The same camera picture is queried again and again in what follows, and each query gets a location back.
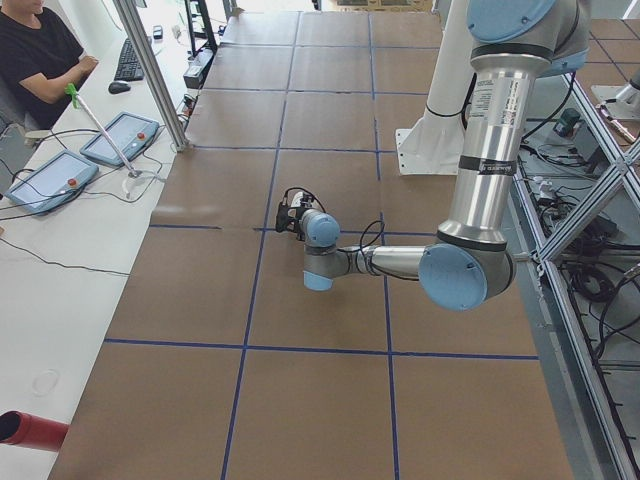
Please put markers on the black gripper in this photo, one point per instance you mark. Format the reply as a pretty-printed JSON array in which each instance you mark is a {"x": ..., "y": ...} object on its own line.
[{"x": 298, "y": 233}]

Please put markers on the white mug black handle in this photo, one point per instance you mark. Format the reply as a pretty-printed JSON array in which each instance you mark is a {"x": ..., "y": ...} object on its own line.
[{"x": 299, "y": 199}]

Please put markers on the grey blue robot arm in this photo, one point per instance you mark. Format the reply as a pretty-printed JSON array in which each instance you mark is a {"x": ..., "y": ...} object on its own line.
[{"x": 514, "y": 43}]

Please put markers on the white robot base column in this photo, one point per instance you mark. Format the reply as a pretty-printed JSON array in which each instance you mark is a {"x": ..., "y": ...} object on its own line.
[{"x": 433, "y": 145}]

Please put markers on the brown paper table cover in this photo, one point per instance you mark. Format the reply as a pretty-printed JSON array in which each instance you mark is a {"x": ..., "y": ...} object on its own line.
[{"x": 220, "y": 364}]

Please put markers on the far teach pendant tablet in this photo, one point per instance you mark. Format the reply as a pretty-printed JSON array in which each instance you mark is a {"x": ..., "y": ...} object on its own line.
[{"x": 130, "y": 132}]

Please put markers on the teach pendant tablet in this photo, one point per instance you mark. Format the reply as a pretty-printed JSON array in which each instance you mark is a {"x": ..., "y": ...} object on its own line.
[
  {"x": 52, "y": 184},
  {"x": 130, "y": 132}
]

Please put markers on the black keyboard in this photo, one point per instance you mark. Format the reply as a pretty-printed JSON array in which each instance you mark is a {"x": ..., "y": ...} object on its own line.
[{"x": 128, "y": 68}]

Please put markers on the black computer mouse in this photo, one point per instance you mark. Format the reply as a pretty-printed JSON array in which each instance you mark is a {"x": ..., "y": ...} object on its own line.
[{"x": 118, "y": 87}]

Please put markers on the near teach pendant tablet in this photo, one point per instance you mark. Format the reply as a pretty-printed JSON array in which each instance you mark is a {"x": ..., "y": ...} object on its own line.
[{"x": 52, "y": 184}]

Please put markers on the metal rod green clip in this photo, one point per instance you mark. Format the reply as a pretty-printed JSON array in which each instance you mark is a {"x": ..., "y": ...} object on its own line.
[{"x": 79, "y": 102}]

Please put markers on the person in black shirt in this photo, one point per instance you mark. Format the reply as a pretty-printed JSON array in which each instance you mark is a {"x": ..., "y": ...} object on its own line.
[{"x": 40, "y": 57}]

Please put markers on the red cylinder tube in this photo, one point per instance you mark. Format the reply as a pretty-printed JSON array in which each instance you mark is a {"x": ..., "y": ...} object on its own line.
[{"x": 31, "y": 431}]

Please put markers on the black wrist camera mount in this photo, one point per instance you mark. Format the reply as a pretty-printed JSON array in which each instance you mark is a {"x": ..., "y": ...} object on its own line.
[{"x": 285, "y": 217}]

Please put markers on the aluminium frame post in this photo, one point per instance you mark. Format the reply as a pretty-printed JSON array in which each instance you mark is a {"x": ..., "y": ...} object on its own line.
[{"x": 134, "y": 28}]

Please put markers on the aluminium side frame rail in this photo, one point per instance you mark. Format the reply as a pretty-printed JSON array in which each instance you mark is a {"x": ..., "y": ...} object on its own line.
[{"x": 576, "y": 195}]

